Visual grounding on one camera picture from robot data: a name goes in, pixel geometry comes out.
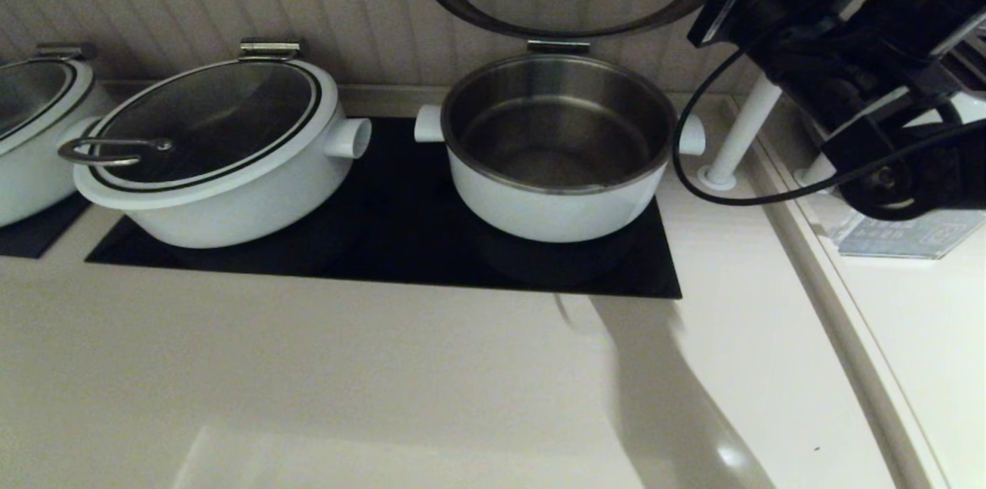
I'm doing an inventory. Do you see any clear acrylic sign holder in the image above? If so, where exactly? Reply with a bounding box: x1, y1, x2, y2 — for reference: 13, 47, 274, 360
826, 206, 986, 260

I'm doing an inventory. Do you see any small white pot steel rim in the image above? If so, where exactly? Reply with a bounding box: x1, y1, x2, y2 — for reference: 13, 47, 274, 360
414, 52, 706, 244

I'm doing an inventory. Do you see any large pot metal hinge bracket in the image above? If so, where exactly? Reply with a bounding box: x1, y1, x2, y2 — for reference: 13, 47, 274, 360
240, 40, 302, 64

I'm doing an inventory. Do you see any white pot cut by frame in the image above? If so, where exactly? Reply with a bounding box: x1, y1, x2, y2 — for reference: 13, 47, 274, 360
0, 59, 116, 229

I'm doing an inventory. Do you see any dull metal hinge bracket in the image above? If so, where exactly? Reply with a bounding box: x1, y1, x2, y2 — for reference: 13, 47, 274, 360
35, 43, 98, 63

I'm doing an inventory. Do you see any wide black induction cooktop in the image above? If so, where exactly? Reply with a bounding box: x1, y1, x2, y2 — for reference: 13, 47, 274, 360
86, 117, 682, 300

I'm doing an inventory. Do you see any narrow black induction cooktop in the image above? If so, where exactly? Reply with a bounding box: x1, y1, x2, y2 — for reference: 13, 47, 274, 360
0, 193, 93, 260

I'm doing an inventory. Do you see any large white pot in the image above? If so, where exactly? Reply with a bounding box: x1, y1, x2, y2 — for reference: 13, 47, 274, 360
73, 59, 373, 250

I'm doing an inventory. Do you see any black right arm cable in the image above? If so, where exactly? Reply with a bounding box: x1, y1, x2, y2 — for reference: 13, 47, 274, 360
672, 42, 986, 207

